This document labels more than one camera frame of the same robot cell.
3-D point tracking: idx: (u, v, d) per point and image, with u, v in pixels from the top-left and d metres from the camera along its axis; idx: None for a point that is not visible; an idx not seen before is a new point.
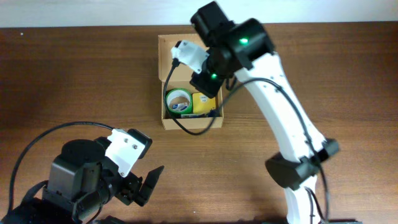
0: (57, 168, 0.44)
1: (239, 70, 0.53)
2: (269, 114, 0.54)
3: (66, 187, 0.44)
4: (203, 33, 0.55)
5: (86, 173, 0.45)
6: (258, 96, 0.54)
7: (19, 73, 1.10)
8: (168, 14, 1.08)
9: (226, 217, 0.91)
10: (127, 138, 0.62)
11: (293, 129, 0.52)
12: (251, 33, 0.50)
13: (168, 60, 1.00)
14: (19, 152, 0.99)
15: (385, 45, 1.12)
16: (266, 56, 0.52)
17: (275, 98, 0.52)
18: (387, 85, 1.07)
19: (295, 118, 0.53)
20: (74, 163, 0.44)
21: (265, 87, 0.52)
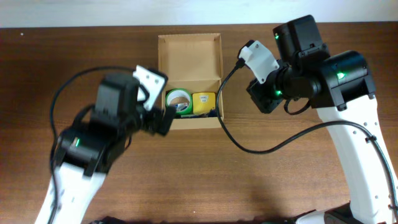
0: (102, 88, 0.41)
1: (323, 109, 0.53)
2: (353, 168, 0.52)
3: (109, 109, 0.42)
4: (293, 52, 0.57)
5: (125, 96, 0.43)
6: (342, 146, 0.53)
7: (20, 74, 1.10)
8: (168, 14, 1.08)
9: (226, 217, 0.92)
10: (148, 76, 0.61)
11: (377, 183, 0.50)
12: (350, 69, 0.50)
13: (168, 62, 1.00)
14: (20, 152, 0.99)
15: (384, 46, 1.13)
16: (363, 98, 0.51)
17: (365, 149, 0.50)
18: (384, 87, 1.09)
19: (381, 172, 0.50)
20: (114, 86, 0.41)
21: (354, 132, 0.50)
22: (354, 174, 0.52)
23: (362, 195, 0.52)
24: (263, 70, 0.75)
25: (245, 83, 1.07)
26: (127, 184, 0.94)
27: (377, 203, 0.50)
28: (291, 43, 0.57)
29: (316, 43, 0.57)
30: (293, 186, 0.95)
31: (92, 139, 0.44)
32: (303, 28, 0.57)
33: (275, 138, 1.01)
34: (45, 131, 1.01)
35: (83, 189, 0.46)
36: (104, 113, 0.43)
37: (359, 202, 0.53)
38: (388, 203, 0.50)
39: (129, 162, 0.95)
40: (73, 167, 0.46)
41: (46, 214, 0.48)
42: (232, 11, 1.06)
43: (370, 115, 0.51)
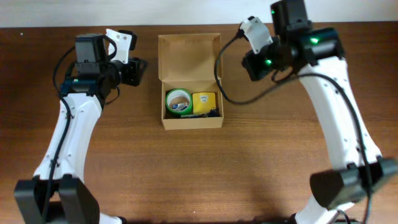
0: (79, 44, 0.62)
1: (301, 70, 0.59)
2: (325, 117, 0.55)
3: (88, 56, 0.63)
4: (282, 25, 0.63)
5: (97, 45, 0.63)
6: (316, 98, 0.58)
7: (19, 73, 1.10)
8: (168, 14, 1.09)
9: (226, 217, 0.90)
10: (117, 35, 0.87)
11: (346, 129, 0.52)
12: (323, 37, 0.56)
13: (168, 61, 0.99)
14: (17, 152, 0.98)
15: (384, 45, 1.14)
16: (334, 58, 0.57)
17: (334, 98, 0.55)
18: (387, 84, 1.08)
19: (350, 119, 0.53)
20: (87, 38, 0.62)
21: (325, 85, 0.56)
22: (328, 124, 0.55)
23: (333, 142, 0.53)
24: (256, 40, 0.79)
25: (244, 84, 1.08)
26: (127, 184, 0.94)
27: (347, 145, 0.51)
28: (278, 18, 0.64)
29: (302, 20, 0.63)
30: (293, 186, 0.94)
31: (83, 80, 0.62)
32: (292, 5, 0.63)
33: (275, 139, 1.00)
34: (45, 130, 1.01)
35: (87, 102, 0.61)
36: (86, 62, 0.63)
37: (333, 151, 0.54)
38: (359, 148, 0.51)
39: (130, 160, 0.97)
40: (77, 94, 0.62)
41: (61, 127, 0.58)
42: (231, 11, 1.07)
43: (339, 73, 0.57)
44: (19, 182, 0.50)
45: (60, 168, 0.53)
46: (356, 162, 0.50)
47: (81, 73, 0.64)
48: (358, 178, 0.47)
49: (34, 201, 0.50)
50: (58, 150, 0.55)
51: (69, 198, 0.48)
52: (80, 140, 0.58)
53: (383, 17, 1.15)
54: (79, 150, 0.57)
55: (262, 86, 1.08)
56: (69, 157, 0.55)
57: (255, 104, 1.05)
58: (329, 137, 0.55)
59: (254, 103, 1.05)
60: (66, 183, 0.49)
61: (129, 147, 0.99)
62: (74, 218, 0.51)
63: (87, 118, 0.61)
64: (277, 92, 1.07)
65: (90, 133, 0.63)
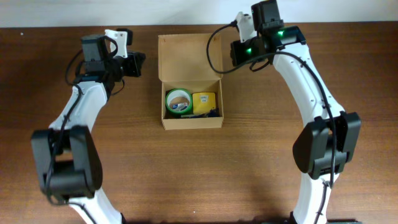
0: (85, 45, 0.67)
1: (275, 59, 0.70)
2: (296, 88, 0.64)
3: (94, 55, 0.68)
4: (259, 23, 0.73)
5: (101, 43, 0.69)
6: (289, 73, 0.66)
7: (18, 72, 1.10)
8: (168, 14, 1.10)
9: (226, 218, 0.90)
10: (115, 33, 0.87)
11: (311, 92, 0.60)
12: (288, 32, 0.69)
13: (168, 61, 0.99)
14: (17, 150, 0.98)
15: (383, 46, 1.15)
16: (298, 45, 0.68)
17: (300, 70, 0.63)
18: (386, 84, 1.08)
19: (314, 84, 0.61)
20: (91, 40, 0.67)
21: (292, 62, 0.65)
22: (298, 92, 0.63)
23: (304, 105, 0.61)
24: (243, 28, 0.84)
25: (245, 84, 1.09)
26: (127, 184, 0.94)
27: (313, 105, 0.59)
28: (257, 17, 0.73)
29: (276, 18, 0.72)
30: (293, 186, 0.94)
31: (89, 76, 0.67)
32: (266, 7, 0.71)
33: (275, 139, 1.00)
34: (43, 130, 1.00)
35: (95, 86, 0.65)
36: (92, 61, 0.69)
37: (305, 113, 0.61)
38: (323, 106, 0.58)
39: (130, 160, 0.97)
40: (89, 81, 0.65)
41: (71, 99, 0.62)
42: (231, 12, 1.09)
43: (303, 54, 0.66)
44: (35, 132, 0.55)
45: (71, 124, 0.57)
46: (322, 117, 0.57)
47: (89, 70, 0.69)
48: (323, 130, 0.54)
49: (48, 149, 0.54)
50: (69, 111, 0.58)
51: (79, 140, 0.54)
52: (89, 106, 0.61)
53: (380, 17, 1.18)
54: (89, 114, 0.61)
55: (262, 86, 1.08)
56: (78, 116, 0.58)
57: (254, 104, 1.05)
58: (300, 102, 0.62)
59: (254, 103, 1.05)
60: (76, 129, 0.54)
61: (129, 148, 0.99)
62: (81, 162, 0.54)
63: (95, 96, 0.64)
64: (276, 92, 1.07)
65: (96, 111, 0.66)
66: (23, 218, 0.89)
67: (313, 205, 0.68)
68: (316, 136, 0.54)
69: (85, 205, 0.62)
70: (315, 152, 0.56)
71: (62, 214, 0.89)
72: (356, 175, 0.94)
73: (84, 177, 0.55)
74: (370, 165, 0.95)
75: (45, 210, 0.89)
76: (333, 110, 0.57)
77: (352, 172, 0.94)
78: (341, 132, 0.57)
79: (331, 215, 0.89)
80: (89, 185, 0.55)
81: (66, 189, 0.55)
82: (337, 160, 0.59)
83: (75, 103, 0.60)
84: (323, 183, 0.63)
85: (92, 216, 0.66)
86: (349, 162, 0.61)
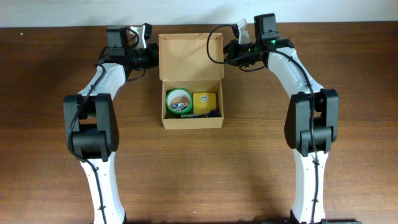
0: (109, 34, 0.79)
1: (270, 61, 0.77)
2: (284, 76, 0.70)
3: (117, 43, 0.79)
4: (259, 33, 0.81)
5: (124, 35, 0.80)
6: (278, 68, 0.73)
7: (18, 71, 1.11)
8: (168, 14, 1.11)
9: (226, 218, 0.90)
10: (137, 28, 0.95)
11: (296, 76, 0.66)
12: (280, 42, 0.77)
13: (164, 61, 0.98)
14: (16, 150, 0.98)
15: (383, 46, 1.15)
16: (286, 48, 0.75)
17: (286, 63, 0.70)
18: (387, 84, 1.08)
19: (298, 71, 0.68)
20: (117, 30, 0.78)
21: (281, 58, 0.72)
22: (286, 78, 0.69)
23: (290, 88, 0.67)
24: (243, 35, 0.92)
25: (245, 84, 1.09)
26: (127, 184, 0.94)
27: (297, 85, 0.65)
28: (257, 25, 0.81)
29: (273, 29, 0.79)
30: (293, 186, 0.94)
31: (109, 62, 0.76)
32: (266, 20, 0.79)
33: (275, 139, 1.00)
34: (43, 129, 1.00)
35: (115, 65, 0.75)
36: (115, 48, 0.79)
37: (290, 94, 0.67)
38: (306, 84, 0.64)
39: (130, 160, 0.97)
40: (111, 64, 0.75)
41: (97, 76, 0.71)
42: (229, 11, 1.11)
43: (290, 53, 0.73)
44: (66, 97, 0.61)
45: (96, 92, 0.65)
46: (304, 92, 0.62)
47: (111, 55, 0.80)
48: (305, 101, 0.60)
49: (75, 111, 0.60)
50: (96, 82, 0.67)
51: (103, 104, 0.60)
52: (111, 80, 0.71)
53: (380, 17, 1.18)
54: (111, 86, 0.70)
55: (262, 85, 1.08)
56: (104, 88, 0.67)
57: (254, 104, 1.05)
58: (288, 86, 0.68)
59: (254, 103, 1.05)
60: (100, 96, 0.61)
61: (129, 148, 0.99)
62: (103, 124, 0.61)
63: (116, 73, 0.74)
64: (277, 92, 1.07)
65: (117, 88, 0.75)
66: (23, 218, 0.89)
67: (308, 191, 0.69)
68: (298, 106, 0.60)
69: (97, 169, 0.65)
70: (300, 122, 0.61)
71: (62, 214, 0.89)
72: (356, 175, 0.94)
73: (105, 138, 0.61)
74: (370, 165, 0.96)
75: (45, 210, 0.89)
76: (313, 88, 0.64)
77: (352, 172, 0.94)
78: (324, 107, 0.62)
79: (331, 215, 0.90)
80: (109, 145, 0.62)
81: (86, 147, 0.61)
82: (322, 136, 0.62)
83: (101, 77, 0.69)
84: (313, 161, 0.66)
85: (100, 188, 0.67)
86: (334, 140, 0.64)
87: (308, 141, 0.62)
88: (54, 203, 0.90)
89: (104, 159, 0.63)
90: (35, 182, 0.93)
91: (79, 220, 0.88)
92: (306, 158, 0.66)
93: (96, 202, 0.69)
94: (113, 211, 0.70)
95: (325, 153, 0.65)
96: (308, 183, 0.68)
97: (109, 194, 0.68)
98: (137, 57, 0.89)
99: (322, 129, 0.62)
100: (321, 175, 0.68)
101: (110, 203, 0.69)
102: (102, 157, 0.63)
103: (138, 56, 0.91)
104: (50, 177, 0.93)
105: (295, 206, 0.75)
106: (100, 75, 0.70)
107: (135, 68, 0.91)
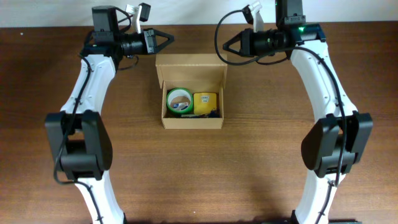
0: (96, 15, 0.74)
1: (293, 52, 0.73)
2: (311, 84, 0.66)
3: (104, 25, 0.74)
4: (282, 17, 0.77)
5: (111, 15, 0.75)
6: (303, 68, 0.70)
7: (17, 71, 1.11)
8: (167, 14, 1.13)
9: (226, 218, 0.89)
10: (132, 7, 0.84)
11: (326, 92, 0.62)
12: (309, 32, 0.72)
13: (175, 70, 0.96)
14: (15, 150, 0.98)
15: (382, 46, 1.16)
16: (316, 42, 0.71)
17: (316, 69, 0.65)
18: (387, 84, 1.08)
19: (330, 85, 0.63)
20: (100, 12, 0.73)
21: (310, 58, 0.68)
22: (313, 88, 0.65)
23: (317, 101, 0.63)
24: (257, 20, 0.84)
25: (245, 84, 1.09)
26: (127, 184, 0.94)
27: (326, 102, 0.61)
28: (280, 5, 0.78)
29: (298, 14, 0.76)
30: (293, 186, 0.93)
31: (97, 49, 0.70)
32: (291, 0, 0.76)
33: (275, 138, 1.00)
34: (42, 129, 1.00)
35: (104, 60, 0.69)
36: (102, 32, 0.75)
37: (315, 108, 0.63)
38: (336, 104, 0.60)
39: (130, 160, 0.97)
40: (96, 54, 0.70)
41: (81, 78, 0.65)
42: (228, 11, 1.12)
43: (321, 50, 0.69)
44: (48, 115, 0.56)
45: (81, 107, 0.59)
46: (334, 115, 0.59)
47: (97, 40, 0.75)
48: (335, 127, 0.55)
49: (60, 132, 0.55)
50: (81, 93, 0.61)
51: (92, 127, 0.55)
52: (98, 87, 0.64)
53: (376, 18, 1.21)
54: (98, 94, 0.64)
55: (262, 86, 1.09)
56: (90, 98, 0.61)
57: (255, 104, 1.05)
58: (314, 99, 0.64)
59: (255, 104, 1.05)
60: (87, 116, 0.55)
61: (129, 147, 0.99)
62: (94, 148, 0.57)
63: (102, 74, 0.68)
64: (276, 92, 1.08)
65: (107, 84, 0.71)
66: (22, 218, 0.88)
67: (316, 205, 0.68)
68: (328, 132, 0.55)
69: (92, 187, 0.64)
70: (325, 150, 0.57)
71: (61, 214, 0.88)
72: (355, 175, 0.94)
73: (97, 159, 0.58)
74: (370, 165, 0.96)
75: (44, 210, 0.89)
76: (345, 109, 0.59)
77: (351, 172, 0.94)
78: (352, 132, 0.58)
79: (332, 214, 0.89)
80: (101, 167, 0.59)
81: (79, 168, 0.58)
82: (345, 160, 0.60)
83: (85, 84, 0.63)
84: (328, 182, 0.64)
85: (96, 203, 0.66)
86: (357, 162, 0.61)
87: (329, 165, 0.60)
88: (53, 203, 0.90)
89: (97, 178, 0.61)
90: (34, 181, 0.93)
91: (78, 220, 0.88)
92: (321, 180, 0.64)
93: (93, 213, 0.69)
94: (112, 219, 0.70)
95: (343, 174, 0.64)
96: (317, 199, 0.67)
97: (106, 206, 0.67)
98: (129, 42, 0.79)
99: (345, 152, 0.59)
100: (332, 195, 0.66)
101: (107, 213, 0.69)
102: (95, 176, 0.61)
103: (130, 42, 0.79)
104: (50, 175, 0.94)
105: (298, 206, 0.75)
106: (86, 77, 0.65)
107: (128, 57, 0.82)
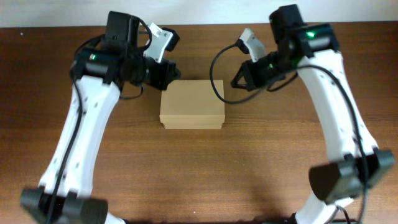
0: (114, 18, 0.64)
1: (301, 67, 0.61)
2: (323, 109, 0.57)
3: (121, 32, 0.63)
4: (278, 30, 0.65)
5: (132, 28, 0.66)
6: (313, 87, 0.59)
7: (18, 71, 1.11)
8: (168, 13, 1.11)
9: (226, 218, 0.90)
10: (159, 31, 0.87)
11: (342, 122, 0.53)
12: (318, 35, 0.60)
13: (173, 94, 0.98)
14: (15, 150, 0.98)
15: (387, 46, 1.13)
16: (329, 52, 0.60)
17: (331, 92, 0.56)
18: (387, 85, 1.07)
19: (345, 113, 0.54)
20: (120, 18, 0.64)
21: (322, 77, 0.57)
22: (328, 116, 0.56)
23: (331, 134, 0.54)
24: (255, 47, 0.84)
25: None
26: (127, 184, 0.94)
27: (342, 136, 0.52)
28: (276, 24, 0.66)
29: (298, 22, 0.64)
30: (293, 186, 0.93)
31: (99, 63, 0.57)
32: (289, 9, 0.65)
33: (275, 138, 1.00)
34: (41, 129, 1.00)
35: (101, 90, 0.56)
36: (114, 39, 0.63)
37: (329, 142, 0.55)
38: (352, 137, 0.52)
39: (131, 160, 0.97)
40: (92, 77, 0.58)
41: (70, 121, 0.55)
42: (229, 10, 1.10)
43: (334, 65, 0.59)
44: (24, 192, 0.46)
45: (65, 178, 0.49)
46: (352, 154, 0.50)
47: (106, 46, 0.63)
48: (352, 171, 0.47)
49: (38, 209, 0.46)
50: (64, 159, 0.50)
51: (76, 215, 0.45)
52: (89, 141, 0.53)
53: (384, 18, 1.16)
54: (87, 152, 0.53)
55: None
56: (76, 165, 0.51)
57: (255, 105, 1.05)
58: (328, 127, 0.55)
59: (255, 104, 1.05)
60: (73, 203, 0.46)
61: (129, 147, 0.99)
62: None
63: (100, 109, 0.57)
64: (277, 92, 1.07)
65: (106, 118, 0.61)
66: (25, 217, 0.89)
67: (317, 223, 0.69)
68: (346, 178, 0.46)
69: None
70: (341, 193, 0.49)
71: None
72: None
73: None
74: None
75: None
76: (365, 146, 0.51)
77: None
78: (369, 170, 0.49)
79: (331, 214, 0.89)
80: None
81: None
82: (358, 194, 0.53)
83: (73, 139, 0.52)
84: (334, 208, 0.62)
85: None
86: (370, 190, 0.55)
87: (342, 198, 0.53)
88: None
89: None
90: (35, 180, 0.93)
91: None
92: (326, 208, 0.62)
93: None
94: None
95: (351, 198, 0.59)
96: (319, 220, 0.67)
97: None
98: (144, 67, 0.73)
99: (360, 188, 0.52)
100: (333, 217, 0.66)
101: None
102: None
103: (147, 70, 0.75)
104: None
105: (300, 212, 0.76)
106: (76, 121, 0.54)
107: (135, 84, 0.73)
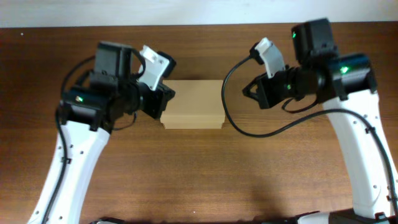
0: (102, 52, 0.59)
1: (328, 101, 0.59)
2: (354, 158, 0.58)
3: (110, 65, 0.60)
4: (306, 51, 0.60)
5: (120, 60, 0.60)
6: (342, 131, 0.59)
7: (18, 71, 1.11)
8: (168, 12, 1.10)
9: (226, 218, 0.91)
10: (155, 56, 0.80)
11: (377, 179, 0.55)
12: (354, 69, 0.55)
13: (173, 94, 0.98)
14: (16, 150, 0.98)
15: (387, 46, 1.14)
16: (364, 93, 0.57)
17: (365, 143, 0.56)
18: (387, 85, 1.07)
19: (380, 167, 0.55)
20: (109, 50, 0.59)
21: (355, 123, 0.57)
22: (358, 167, 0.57)
23: (361, 186, 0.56)
24: (271, 60, 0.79)
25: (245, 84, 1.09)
26: (128, 184, 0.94)
27: (375, 193, 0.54)
28: (300, 43, 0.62)
29: (329, 43, 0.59)
30: (293, 186, 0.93)
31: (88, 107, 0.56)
32: (319, 28, 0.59)
33: (275, 138, 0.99)
34: (41, 129, 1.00)
35: (88, 140, 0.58)
36: (104, 74, 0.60)
37: (357, 193, 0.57)
38: (387, 194, 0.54)
39: (131, 160, 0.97)
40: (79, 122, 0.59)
41: (56, 170, 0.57)
42: (230, 10, 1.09)
43: (370, 109, 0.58)
44: None
45: None
46: (385, 213, 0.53)
47: (96, 83, 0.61)
48: None
49: None
50: (47, 214, 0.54)
51: None
52: (73, 193, 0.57)
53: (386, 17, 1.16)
54: (73, 203, 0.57)
55: None
56: (60, 219, 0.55)
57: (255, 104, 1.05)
58: (357, 178, 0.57)
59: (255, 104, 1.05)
60: None
61: (129, 147, 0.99)
62: None
63: (87, 156, 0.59)
64: None
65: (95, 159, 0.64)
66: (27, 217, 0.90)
67: None
68: None
69: None
70: None
71: None
72: None
73: None
74: None
75: None
76: None
77: None
78: None
79: None
80: None
81: None
82: None
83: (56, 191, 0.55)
84: None
85: None
86: None
87: None
88: None
89: None
90: (36, 181, 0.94)
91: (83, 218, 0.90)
92: None
93: None
94: None
95: None
96: None
97: None
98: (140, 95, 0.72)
99: None
100: None
101: None
102: None
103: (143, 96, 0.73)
104: None
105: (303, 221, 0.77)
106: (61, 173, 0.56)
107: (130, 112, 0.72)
